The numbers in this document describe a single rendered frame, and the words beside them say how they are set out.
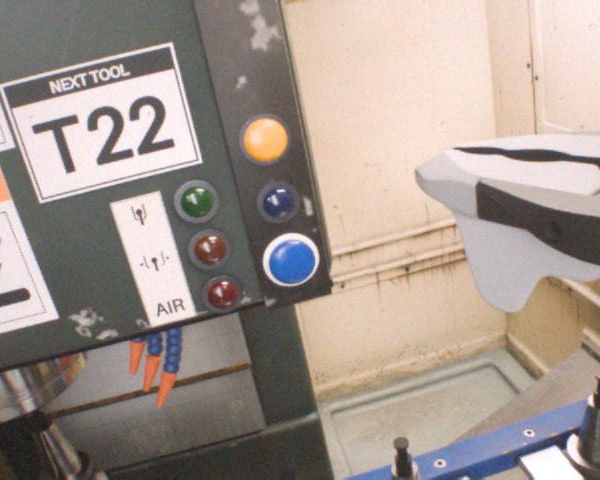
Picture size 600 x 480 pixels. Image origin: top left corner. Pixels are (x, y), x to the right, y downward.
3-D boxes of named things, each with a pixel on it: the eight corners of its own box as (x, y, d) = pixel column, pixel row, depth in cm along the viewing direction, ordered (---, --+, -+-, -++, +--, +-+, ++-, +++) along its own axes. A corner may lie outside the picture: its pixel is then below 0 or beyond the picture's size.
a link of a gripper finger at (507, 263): (388, 295, 25) (595, 362, 18) (370, 167, 23) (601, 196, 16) (431, 265, 27) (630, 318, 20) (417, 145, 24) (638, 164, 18)
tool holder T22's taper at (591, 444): (600, 429, 61) (604, 382, 58) (627, 454, 57) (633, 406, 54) (567, 442, 60) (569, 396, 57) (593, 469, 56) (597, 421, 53)
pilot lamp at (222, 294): (243, 306, 36) (235, 276, 36) (210, 315, 36) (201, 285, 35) (242, 302, 37) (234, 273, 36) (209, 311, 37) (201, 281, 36)
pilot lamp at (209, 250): (231, 262, 35) (223, 230, 34) (197, 271, 35) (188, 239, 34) (231, 259, 36) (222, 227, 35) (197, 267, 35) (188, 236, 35)
